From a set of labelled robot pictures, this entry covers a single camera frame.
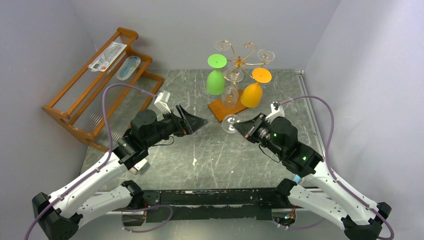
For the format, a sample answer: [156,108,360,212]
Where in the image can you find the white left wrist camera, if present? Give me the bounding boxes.
[154,90,171,114]

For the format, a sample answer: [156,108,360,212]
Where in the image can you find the small printed cardboard box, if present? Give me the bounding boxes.
[129,159,150,175]

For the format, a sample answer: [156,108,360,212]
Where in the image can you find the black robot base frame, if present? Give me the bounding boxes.
[114,180,307,223]

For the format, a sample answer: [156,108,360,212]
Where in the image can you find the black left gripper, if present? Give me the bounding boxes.
[145,104,208,149]

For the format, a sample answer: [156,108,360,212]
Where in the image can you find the white printed package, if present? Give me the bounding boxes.
[88,41,127,72]

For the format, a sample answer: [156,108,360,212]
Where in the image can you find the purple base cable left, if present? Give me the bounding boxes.
[114,204,174,233]

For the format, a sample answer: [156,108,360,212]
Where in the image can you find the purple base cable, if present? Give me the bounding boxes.
[277,211,327,231]
[114,204,174,233]

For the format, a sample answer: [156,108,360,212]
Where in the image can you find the light blue tape piece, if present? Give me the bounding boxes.
[292,175,302,184]

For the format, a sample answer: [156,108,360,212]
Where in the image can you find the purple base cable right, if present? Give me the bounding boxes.
[277,211,327,231]

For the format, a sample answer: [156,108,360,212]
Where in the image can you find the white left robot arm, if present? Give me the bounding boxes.
[32,105,208,240]

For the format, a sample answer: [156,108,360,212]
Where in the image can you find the orange plastic wine glass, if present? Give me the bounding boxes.
[240,67,272,108]

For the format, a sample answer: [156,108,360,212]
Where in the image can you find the gold wire wine glass rack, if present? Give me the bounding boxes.
[206,40,275,123]

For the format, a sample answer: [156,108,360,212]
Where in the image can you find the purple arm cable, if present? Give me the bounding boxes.
[23,83,157,240]
[278,95,395,240]

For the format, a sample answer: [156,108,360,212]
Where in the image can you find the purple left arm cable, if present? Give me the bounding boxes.
[23,83,157,240]

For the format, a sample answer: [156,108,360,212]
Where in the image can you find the small clear glass cup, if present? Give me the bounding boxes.
[221,114,240,134]

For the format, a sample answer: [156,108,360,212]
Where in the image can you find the blue white blister pack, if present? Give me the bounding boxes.
[115,55,141,81]

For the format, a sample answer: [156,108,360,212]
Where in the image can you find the green plastic wine glass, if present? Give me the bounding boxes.
[206,53,227,96]

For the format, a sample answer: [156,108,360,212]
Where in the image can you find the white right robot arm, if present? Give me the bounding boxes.
[233,113,392,240]

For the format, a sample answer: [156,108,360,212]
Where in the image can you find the tall clear flute glass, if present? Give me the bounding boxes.
[257,48,275,68]

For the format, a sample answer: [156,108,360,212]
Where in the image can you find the orange wooden shelf rack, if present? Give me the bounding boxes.
[42,27,164,152]

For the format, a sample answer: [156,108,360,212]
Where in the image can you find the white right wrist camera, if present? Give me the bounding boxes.
[265,101,285,123]

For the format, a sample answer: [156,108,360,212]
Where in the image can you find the clear wine glass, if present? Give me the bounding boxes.
[221,67,244,109]

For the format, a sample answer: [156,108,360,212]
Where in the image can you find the clear glass tumbler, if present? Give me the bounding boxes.
[213,40,231,52]

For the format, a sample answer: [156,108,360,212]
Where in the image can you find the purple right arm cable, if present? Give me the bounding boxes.
[278,95,395,240]

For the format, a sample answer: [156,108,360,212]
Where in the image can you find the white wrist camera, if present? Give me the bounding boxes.
[154,90,171,114]
[265,101,285,123]

